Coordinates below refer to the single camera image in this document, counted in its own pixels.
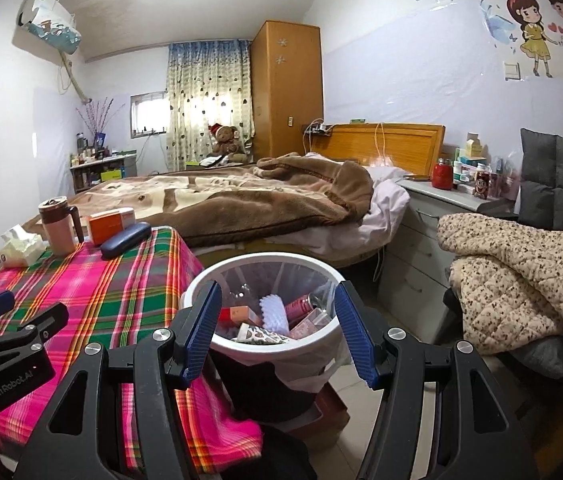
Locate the wall air conditioner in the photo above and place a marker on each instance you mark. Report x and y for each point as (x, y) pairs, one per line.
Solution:
(49, 22)

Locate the white rimmed trash bin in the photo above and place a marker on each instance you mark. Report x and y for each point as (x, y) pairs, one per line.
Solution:
(261, 262)

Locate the bare decorative branches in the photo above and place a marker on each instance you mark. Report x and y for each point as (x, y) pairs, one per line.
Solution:
(99, 120)

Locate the white power strip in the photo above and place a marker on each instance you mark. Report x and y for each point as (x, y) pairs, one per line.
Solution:
(319, 128)

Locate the red medicine box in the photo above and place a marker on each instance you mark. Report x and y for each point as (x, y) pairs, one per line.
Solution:
(241, 316)

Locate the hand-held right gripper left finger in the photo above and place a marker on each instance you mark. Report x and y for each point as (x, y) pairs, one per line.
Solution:
(201, 330)

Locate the orange white box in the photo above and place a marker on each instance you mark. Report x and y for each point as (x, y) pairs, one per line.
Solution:
(109, 227)

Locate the air conditioner pipe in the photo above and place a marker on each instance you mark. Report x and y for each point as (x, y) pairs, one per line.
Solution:
(75, 80)

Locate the pink green plaid tablecloth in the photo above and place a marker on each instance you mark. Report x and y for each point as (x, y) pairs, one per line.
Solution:
(111, 280)

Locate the cartoon wall decal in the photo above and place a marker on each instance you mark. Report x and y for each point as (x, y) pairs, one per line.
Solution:
(536, 15)

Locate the wooden bed headboard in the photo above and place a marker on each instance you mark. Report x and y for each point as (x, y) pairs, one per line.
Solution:
(401, 145)

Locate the floral quilted blanket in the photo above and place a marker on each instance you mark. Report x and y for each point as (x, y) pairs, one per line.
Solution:
(521, 270)

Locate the white ribbed foam sponge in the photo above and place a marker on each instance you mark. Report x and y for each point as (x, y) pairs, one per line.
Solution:
(274, 312)

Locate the printed paper cup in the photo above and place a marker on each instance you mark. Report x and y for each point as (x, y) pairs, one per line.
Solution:
(259, 334)

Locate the brown teddy bear red hat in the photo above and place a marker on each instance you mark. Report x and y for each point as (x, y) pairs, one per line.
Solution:
(225, 140)

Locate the grey padded chair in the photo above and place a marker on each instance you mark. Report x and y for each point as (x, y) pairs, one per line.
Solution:
(556, 185)

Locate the small window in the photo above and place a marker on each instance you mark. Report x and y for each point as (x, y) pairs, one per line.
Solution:
(149, 112)

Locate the cluttered white shelf desk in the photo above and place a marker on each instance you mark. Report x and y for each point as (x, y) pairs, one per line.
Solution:
(104, 170)

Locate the brown pink lidded mug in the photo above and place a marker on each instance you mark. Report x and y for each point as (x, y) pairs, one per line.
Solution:
(61, 230)

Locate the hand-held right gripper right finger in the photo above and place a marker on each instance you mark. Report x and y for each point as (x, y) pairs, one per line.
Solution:
(356, 335)

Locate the maroon carton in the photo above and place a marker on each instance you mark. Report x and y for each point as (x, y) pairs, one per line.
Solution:
(311, 327)

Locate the dark blue glasses case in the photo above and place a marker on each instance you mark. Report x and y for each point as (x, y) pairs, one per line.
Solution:
(124, 241)

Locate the wooden wardrobe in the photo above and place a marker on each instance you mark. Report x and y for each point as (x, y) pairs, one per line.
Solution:
(286, 90)

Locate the brown fleece blanket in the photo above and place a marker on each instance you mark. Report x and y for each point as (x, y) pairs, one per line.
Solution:
(261, 200)

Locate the red thermos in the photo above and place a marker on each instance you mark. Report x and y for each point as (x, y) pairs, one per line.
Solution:
(442, 175)

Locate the cluster of bottles and boxes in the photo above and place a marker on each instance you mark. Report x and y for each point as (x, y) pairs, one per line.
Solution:
(484, 175)

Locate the grey nightstand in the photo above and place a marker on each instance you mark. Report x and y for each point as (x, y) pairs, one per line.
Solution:
(421, 240)

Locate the pale green tissue pack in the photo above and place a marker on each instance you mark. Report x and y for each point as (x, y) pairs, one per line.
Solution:
(19, 250)

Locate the blue cream patterned curtain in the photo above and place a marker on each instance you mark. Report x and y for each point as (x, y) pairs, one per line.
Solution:
(206, 90)

